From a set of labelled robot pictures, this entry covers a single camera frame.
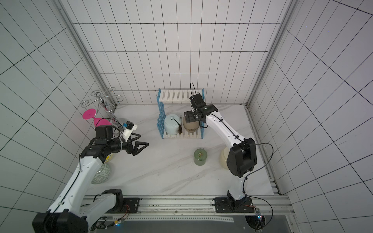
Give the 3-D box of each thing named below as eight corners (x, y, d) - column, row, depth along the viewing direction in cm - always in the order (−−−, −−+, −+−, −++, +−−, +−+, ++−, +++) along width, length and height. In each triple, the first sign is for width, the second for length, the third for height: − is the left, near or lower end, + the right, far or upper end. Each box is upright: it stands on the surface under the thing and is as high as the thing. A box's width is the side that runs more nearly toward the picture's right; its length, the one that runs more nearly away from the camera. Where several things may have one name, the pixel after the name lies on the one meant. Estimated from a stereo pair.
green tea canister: (194, 166, 88) (194, 160, 81) (193, 155, 93) (194, 148, 86) (206, 166, 88) (207, 160, 81) (205, 155, 93) (206, 148, 86)
